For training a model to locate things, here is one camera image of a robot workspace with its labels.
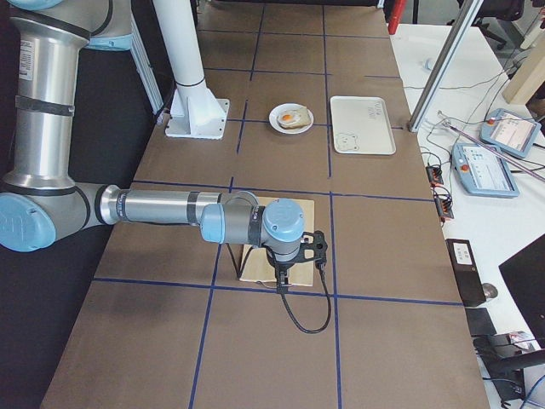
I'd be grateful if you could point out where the teach pendant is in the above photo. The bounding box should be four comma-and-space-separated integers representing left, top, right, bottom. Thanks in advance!
480, 108, 541, 158
452, 143, 519, 198

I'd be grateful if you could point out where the far orange black connector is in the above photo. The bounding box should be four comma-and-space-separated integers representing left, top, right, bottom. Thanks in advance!
426, 165, 444, 187

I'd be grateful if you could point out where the aluminium frame post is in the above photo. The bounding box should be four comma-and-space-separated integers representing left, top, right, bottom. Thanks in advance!
408, 0, 483, 133

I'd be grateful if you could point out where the wooden cutting board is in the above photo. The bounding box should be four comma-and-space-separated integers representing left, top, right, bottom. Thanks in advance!
239, 199, 314, 287

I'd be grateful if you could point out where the white round plate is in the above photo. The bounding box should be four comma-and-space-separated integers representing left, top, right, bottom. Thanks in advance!
269, 103, 314, 135

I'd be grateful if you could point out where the white pedestal column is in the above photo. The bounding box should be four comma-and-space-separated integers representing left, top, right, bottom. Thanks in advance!
153, 0, 230, 140

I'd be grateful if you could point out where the near teach pendant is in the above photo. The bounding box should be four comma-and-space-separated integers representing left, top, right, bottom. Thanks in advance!
452, 143, 519, 198

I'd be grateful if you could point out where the black box with label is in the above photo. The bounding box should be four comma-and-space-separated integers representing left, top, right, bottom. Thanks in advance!
445, 239, 485, 307

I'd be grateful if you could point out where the orange black connector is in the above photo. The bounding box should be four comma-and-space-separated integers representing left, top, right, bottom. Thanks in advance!
433, 192, 454, 222
426, 165, 444, 187

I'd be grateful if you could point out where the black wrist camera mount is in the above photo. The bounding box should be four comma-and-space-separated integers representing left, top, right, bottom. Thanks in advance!
295, 230, 328, 270

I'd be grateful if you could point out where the near orange black connector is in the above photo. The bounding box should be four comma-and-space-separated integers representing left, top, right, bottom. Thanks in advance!
433, 192, 454, 222

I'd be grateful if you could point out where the fried egg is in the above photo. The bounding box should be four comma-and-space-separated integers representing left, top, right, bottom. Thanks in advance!
277, 110, 300, 128

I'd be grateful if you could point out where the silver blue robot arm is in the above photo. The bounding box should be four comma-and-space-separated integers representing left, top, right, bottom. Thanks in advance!
1, 1, 310, 291

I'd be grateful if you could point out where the far teach pendant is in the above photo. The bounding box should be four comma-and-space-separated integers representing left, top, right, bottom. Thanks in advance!
480, 108, 541, 158

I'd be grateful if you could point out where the thin metal rod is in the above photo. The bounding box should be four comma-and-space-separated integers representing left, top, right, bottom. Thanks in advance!
438, 111, 545, 182

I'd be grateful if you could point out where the bottom bread slice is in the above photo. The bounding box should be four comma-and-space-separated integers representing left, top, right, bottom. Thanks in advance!
279, 107, 311, 129

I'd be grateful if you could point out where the cream bear tray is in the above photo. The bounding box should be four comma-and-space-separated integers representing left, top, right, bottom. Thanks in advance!
330, 95, 396, 155

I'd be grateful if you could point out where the black monitor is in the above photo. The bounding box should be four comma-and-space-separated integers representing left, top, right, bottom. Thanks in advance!
499, 241, 544, 347

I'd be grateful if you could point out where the black office chair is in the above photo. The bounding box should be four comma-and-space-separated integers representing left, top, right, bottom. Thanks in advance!
472, 0, 525, 50

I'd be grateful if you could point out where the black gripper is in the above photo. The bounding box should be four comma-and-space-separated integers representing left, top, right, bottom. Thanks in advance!
267, 249, 294, 294

